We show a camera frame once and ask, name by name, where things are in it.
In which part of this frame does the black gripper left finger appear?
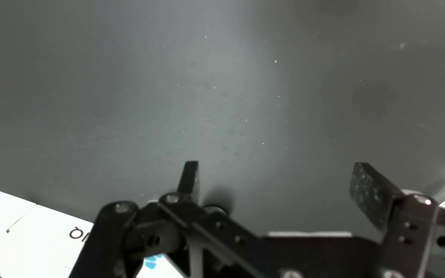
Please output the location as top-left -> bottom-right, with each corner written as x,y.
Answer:
70,161 -> 286,278

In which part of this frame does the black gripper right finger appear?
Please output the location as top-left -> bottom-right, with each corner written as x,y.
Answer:
349,161 -> 445,278

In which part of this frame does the white Robotiq cardboard box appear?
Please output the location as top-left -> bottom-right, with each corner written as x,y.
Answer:
0,183 -> 184,278

